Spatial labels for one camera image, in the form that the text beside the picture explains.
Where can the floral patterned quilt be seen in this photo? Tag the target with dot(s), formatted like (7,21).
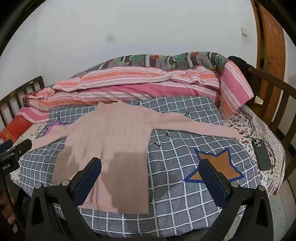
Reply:
(161,60)

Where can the red pillow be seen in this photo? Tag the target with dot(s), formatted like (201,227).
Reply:
(16,127)

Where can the white wall switch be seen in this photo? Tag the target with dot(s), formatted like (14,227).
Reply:
(244,31)

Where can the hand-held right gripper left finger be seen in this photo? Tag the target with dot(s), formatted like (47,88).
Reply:
(91,172)

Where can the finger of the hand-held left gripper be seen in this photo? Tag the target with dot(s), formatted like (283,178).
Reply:
(23,146)
(5,145)

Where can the black smartphone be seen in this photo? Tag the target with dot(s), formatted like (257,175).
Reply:
(261,155)

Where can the pink knit sweater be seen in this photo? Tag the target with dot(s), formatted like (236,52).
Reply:
(111,139)

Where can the dark cloth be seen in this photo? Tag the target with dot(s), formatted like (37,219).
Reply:
(240,63)

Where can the person's left hand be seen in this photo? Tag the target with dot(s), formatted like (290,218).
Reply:
(7,208)

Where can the wooden door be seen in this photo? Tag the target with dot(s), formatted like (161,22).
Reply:
(272,46)

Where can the pink orange striped quilt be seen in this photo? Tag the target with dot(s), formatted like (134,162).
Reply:
(138,78)

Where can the dark wooden footboard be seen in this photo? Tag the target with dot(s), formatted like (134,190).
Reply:
(266,76)

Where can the grey checked star blanket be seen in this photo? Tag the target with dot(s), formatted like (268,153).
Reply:
(173,197)

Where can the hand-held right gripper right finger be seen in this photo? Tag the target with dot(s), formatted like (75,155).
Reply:
(208,172)

